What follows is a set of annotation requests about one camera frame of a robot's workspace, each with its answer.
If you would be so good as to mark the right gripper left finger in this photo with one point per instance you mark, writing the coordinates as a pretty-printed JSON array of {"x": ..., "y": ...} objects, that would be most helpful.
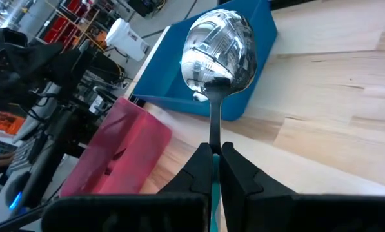
[{"x": 185, "y": 206}]

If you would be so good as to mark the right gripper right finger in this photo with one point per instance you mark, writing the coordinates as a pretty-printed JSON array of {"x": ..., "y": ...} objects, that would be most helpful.
[{"x": 260, "y": 209}]

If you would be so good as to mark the pink plastic bin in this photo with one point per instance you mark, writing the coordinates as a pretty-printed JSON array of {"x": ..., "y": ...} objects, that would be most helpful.
[{"x": 121, "y": 151}]

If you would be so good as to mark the blue plastic bin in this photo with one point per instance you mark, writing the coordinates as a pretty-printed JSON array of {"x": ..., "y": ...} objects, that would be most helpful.
[{"x": 166, "y": 74}]

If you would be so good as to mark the black computer mouse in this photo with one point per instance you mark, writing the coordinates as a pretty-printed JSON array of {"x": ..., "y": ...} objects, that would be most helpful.
[{"x": 16, "y": 190}]

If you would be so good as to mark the white plastic container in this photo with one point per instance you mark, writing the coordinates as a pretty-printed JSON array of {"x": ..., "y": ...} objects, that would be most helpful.
[{"x": 126, "y": 38}]

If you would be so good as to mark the person's hand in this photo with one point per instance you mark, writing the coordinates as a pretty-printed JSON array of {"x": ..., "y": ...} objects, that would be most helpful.
[{"x": 5, "y": 159}]

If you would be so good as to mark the orange storage bins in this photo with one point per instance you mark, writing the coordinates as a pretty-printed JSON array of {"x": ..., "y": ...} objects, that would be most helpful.
[{"x": 5, "y": 124}]

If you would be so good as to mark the shelf with orange bins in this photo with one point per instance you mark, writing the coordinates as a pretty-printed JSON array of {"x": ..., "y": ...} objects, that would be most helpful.
[{"x": 66, "y": 22}]

